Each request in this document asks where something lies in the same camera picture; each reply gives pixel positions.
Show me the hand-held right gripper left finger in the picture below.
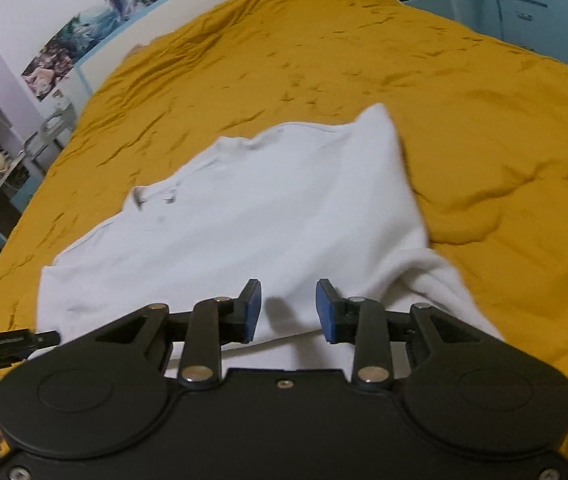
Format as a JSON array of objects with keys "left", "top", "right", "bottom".
[{"left": 95, "top": 279, "right": 263, "bottom": 390}]

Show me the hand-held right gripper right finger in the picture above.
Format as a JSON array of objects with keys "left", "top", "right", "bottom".
[{"left": 315, "top": 279, "right": 507, "bottom": 390}]

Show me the white shirt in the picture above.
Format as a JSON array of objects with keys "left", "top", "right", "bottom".
[{"left": 36, "top": 103, "right": 507, "bottom": 377}]

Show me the small white bedside table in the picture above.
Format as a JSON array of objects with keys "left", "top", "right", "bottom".
[{"left": 26, "top": 102, "right": 79, "bottom": 163}]

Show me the yellow bedspread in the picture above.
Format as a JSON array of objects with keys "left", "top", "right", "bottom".
[{"left": 0, "top": 0, "right": 568, "bottom": 466}]

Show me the blue bedside table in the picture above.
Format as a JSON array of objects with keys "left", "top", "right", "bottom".
[{"left": 396, "top": 0, "right": 457, "bottom": 20}]

